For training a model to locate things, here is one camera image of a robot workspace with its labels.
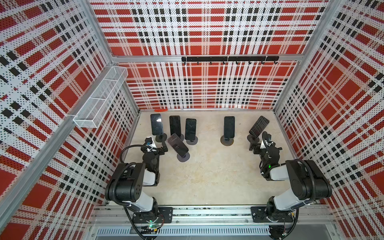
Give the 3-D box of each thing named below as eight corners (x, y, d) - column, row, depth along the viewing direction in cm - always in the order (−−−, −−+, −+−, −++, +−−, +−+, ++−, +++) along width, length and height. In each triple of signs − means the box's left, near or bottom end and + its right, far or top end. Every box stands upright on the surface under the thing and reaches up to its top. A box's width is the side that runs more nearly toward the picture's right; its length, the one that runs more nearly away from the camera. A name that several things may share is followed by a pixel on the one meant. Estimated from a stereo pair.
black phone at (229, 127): (222, 142, 103) (226, 128, 91) (221, 131, 110) (224, 116, 97) (232, 142, 103) (236, 128, 91) (230, 131, 110) (234, 116, 97)
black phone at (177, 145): (170, 152, 99) (166, 139, 87) (177, 145, 102) (174, 132, 90) (182, 162, 94) (179, 149, 82) (189, 154, 97) (187, 142, 86)
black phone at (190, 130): (186, 145, 102) (184, 131, 91) (187, 132, 109) (185, 118, 98) (196, 145, 102) (195, 131, 91) (196, 132, 109) (195, 118, 98)
